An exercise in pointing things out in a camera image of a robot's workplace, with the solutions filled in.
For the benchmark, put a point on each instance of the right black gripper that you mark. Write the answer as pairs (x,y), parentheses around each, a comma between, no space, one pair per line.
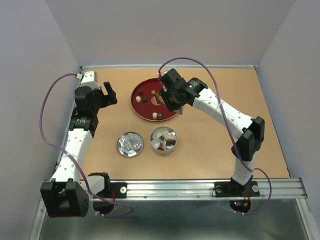
(171,106)

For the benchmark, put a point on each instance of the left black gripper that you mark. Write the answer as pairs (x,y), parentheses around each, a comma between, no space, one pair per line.
(109,99)

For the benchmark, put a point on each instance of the white square chocolate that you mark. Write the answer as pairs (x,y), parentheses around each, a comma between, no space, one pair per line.
(171,138)

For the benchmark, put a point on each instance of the dark square chocolate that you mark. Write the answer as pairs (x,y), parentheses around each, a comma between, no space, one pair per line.
(170,143)

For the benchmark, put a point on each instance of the silver metal tongs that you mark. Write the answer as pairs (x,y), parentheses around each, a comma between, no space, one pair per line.
(160,100)

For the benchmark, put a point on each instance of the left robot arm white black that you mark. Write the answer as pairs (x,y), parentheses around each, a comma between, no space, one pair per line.
(68,192)

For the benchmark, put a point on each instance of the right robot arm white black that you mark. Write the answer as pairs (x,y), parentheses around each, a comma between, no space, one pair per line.
(246,133)

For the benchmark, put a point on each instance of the white strawberry chocolate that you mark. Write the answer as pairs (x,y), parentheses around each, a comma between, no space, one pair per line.
(154,115)

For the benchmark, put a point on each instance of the red round tray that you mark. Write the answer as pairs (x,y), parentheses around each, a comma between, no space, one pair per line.
(146,109)

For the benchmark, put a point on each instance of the white paper cup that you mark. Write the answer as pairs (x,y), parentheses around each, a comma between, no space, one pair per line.
(156,143)
(162,131)
(170,147)

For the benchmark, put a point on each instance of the round silver tin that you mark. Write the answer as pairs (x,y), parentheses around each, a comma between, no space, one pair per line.
(167,152)

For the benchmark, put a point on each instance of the silver tin lid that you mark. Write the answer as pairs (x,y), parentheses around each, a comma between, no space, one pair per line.
(130,144)

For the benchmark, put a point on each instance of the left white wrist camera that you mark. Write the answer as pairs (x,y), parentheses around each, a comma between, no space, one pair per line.
(89,80)

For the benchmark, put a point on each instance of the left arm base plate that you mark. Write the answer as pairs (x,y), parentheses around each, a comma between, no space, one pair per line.
(117,190)

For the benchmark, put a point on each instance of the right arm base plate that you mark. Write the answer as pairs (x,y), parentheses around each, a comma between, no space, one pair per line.
(232,189)

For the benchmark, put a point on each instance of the aluminium mounting rail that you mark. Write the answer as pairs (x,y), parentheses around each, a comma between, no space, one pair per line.
(178,190)

